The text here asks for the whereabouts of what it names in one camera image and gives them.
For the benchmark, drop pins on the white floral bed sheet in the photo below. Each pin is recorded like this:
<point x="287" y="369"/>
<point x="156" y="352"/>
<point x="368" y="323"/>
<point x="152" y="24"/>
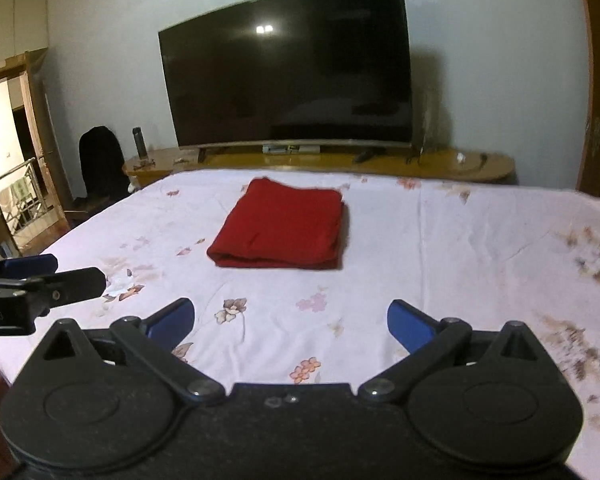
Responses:
<point x="484" y="253"/>

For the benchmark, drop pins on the dark metal bottle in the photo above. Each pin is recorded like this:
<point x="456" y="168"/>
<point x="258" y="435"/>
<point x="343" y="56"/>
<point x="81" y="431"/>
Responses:
<point x="139" y="141"/>

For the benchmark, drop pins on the black office chair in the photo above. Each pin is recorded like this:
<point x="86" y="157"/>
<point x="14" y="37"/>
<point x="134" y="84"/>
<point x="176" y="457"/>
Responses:
<point x="105" y="182"/>

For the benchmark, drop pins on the wooden doorway frame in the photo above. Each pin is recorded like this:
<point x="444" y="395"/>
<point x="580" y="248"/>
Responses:
<point x="26" y="130"/>

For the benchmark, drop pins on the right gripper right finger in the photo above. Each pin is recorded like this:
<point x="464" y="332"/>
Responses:
<point x="482" y="397"/>

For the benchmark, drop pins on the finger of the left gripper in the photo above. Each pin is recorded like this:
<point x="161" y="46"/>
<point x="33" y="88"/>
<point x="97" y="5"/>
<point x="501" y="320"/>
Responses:
<point x="52" y="290"/>
<point x="25" y="267"/>

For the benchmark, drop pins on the black curved television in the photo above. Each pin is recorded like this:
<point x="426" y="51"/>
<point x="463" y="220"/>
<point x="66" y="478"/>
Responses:
<point x="291" y="70"/>

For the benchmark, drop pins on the metal stair railing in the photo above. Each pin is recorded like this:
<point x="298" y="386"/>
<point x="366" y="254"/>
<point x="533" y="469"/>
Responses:
<point x="22" y="199"/>

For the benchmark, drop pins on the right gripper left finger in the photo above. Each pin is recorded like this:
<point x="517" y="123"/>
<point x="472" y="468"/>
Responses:
<point x="93" y="400"/>

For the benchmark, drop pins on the wooden TV console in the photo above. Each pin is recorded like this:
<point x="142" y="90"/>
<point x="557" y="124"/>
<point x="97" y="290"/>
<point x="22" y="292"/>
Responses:
<point x="480" y="167"/>

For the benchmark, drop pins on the red small garment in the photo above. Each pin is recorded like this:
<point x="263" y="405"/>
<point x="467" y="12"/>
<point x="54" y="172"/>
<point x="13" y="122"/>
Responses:
<point x="277" y="226"/>

